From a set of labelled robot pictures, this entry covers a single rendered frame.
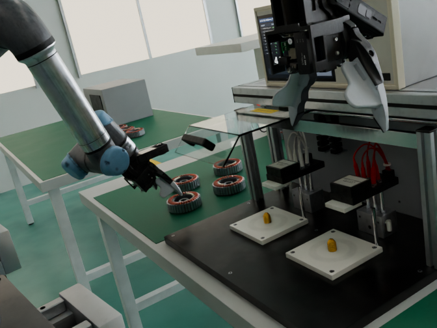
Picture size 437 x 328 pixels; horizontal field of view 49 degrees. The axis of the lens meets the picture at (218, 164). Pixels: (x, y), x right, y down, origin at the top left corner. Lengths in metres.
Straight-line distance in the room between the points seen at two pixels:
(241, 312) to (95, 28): 4.95
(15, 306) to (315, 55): 0.46
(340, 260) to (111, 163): 0.58
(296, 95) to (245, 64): 5.93
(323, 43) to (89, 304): 0.44
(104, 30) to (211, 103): 1.61
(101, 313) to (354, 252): 0.62
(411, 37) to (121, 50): 4.96
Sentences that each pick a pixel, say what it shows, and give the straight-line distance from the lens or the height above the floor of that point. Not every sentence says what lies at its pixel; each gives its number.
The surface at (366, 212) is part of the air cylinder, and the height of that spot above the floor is 0.82.
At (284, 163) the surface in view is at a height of 0.92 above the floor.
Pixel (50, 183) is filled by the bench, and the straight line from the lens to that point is 2.42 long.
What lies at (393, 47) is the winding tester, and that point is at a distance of 1.01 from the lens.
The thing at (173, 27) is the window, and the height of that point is 1.30.
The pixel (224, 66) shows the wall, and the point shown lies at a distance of 6.41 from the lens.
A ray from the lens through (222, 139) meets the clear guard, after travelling 1.11.
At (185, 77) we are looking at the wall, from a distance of 6.14.
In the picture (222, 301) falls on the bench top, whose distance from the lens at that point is 1.07.
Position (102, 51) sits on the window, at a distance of 5.74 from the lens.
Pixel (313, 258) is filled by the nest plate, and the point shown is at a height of 0.78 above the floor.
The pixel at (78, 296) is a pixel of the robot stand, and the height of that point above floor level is 0.99.
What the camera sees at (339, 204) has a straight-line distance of 1.10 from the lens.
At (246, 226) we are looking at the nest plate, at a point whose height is 0.78.
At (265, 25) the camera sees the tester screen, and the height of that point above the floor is 1.27.
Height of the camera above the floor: 1.32
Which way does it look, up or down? 17 degrees down
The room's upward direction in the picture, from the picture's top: 12 degrees counter-clockwise
